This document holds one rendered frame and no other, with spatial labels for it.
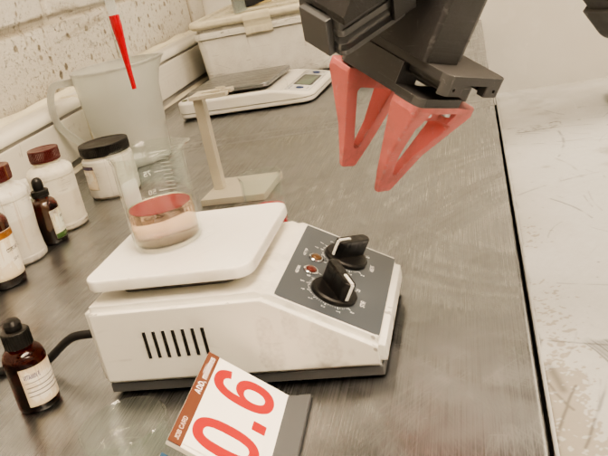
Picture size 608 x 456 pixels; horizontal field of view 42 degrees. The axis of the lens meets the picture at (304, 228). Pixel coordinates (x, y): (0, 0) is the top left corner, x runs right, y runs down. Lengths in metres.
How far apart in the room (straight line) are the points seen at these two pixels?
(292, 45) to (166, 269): 1.19
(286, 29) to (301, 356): 1.22
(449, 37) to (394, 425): 0.23
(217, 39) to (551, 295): 1.23
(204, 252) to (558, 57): 1.58
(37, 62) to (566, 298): 0.95
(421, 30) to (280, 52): 1.22
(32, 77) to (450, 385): 0.94
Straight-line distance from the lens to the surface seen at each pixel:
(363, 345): 0.50
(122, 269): 0.55
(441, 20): 0.47
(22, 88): 1.27
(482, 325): 0.56
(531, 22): 2.01
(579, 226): 0.71
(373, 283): 0.56
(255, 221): 0.57
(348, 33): 0.44
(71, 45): 1.43
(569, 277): 0.62
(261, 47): 1.69
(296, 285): 0.52
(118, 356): 0.56
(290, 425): 0.49
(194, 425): 0.45
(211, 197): 0.93
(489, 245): 0.68
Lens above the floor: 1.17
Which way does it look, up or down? 20 degrees down
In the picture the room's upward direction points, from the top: 12 degrees counter-clockwise
